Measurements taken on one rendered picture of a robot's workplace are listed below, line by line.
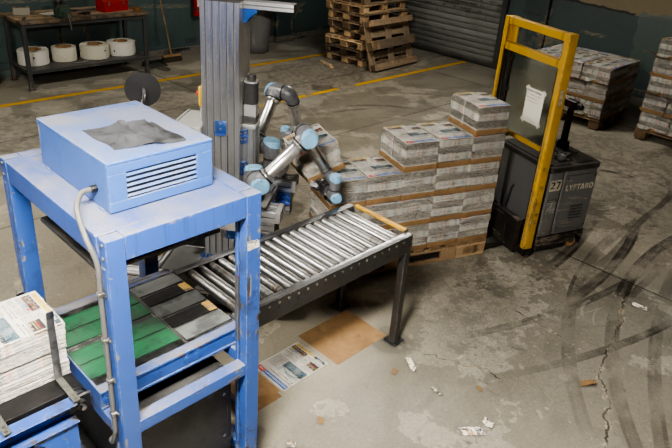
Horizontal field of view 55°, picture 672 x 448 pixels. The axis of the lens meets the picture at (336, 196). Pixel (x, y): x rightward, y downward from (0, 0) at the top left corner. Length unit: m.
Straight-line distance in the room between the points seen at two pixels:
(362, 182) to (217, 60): 1.33
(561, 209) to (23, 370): 4.23
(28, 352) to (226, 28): 2.21
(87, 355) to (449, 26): 10.27
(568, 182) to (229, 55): 2.95
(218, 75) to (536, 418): 2.79
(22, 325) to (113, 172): 0.76
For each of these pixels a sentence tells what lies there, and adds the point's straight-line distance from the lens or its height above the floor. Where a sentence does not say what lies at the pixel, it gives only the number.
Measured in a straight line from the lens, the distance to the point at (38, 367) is 2.89.
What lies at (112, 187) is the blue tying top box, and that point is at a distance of 2.45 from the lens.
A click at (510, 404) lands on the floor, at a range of 4.13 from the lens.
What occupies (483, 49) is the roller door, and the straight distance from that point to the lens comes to 11.99.
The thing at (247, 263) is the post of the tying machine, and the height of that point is 1.24.
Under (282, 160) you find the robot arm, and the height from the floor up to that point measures 1.14.
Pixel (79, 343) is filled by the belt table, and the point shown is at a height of 0.80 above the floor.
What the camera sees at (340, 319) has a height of 0.00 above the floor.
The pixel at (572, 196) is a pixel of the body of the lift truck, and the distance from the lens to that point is 5.68.
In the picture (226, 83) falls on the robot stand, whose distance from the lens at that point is 4.16.
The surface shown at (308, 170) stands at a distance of 4.45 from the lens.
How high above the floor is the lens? 2.67
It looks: 25 degrees down
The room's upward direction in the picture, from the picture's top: 4 degrees clockwise
